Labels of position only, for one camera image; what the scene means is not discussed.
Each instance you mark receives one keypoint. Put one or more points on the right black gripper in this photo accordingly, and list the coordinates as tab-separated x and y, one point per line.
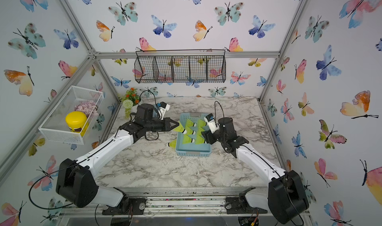
208	136

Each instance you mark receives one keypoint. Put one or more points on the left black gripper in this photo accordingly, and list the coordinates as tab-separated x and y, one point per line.
166	124

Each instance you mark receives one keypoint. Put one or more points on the yellow shuttlecock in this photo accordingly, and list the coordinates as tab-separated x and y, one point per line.
172	144
180	128
187	140
190	123
189	131
201	123
200	140

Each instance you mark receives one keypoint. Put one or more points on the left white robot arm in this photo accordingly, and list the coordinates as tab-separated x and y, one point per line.
76	181

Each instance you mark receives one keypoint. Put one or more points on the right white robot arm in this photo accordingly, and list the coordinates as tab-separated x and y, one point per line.
286	198

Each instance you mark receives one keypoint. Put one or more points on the light blue perforated storage box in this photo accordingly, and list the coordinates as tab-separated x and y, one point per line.
203	150

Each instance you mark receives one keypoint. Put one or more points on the white pot with artificial plant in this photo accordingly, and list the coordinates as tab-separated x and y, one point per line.
130	99

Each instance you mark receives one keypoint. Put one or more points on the pink flower bundle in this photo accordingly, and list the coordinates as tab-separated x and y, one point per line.
89	108

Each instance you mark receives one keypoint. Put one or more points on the yellow lidded jar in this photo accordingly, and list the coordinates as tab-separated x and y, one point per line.
77	122

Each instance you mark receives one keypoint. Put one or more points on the black wire wall basket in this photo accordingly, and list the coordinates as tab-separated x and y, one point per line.
180	66

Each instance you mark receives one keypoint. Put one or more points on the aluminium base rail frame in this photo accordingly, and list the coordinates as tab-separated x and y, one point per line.
179	206

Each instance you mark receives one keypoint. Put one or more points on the white wire wall basket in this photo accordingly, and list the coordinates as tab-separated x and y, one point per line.
54	127

